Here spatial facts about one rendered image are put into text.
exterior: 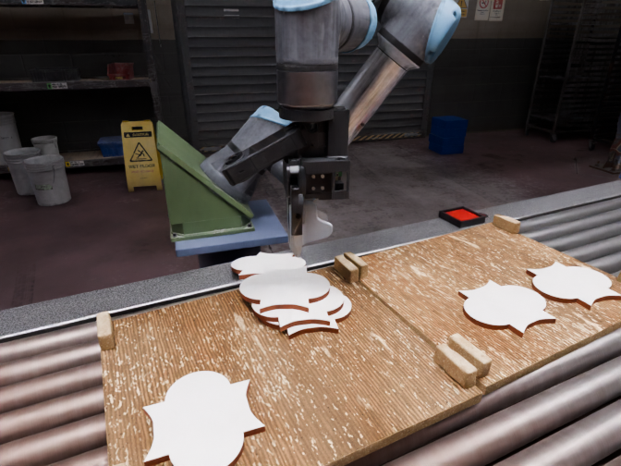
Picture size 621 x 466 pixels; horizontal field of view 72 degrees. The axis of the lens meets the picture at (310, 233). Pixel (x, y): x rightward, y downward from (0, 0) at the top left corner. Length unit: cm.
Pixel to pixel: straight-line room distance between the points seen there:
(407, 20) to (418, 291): 53
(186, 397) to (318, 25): 44
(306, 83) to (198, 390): 38
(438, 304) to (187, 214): 62
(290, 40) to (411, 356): 42
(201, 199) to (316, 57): 60
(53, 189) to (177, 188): 317
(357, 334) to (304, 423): 17
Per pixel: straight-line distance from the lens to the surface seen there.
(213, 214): 106
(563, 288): 82
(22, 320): 83
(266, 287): 68
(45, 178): 413
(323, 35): 52
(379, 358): 60
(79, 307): 81
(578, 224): 119
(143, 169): 418
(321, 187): 56
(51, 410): 63
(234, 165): 55
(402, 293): 73
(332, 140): 56
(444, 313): 70
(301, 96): 52
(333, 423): 52
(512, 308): 73
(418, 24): 95
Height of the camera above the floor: 133
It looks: 25 degrees down
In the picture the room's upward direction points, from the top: straight up
